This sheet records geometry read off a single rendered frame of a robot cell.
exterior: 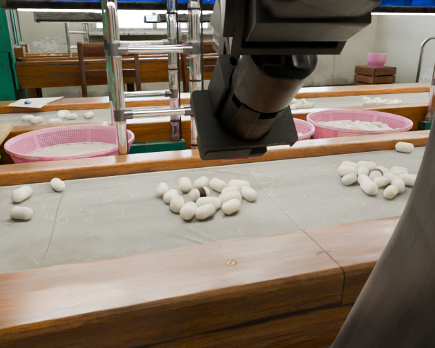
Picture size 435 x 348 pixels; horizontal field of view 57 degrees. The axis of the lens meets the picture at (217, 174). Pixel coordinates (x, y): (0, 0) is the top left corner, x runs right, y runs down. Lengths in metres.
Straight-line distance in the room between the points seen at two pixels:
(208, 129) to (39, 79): 2.95
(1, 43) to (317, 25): 3.08
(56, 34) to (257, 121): 5.30
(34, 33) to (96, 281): 5.27
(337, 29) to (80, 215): 0.46
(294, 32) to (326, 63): 6.70
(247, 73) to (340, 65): 6.82
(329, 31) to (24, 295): 0.34
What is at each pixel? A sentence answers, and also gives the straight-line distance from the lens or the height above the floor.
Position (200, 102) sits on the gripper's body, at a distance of 0.41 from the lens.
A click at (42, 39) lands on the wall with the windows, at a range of 5.62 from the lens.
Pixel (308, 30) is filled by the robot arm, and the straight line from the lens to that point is 0.26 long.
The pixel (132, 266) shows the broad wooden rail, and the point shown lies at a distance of 0.44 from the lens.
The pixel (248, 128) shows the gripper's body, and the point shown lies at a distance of 0.37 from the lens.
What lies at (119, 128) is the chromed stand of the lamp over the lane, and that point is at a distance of 0.80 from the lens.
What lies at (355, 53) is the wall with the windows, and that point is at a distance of 7.30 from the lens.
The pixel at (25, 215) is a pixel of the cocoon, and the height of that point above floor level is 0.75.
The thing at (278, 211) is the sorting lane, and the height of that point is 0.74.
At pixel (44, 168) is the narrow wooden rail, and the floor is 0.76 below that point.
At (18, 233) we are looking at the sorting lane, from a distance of 0.60.
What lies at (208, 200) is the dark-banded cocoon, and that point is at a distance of 0.59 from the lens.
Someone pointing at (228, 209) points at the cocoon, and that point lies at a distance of 0.58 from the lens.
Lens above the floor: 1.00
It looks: 20 degrees down
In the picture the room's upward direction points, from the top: straight up
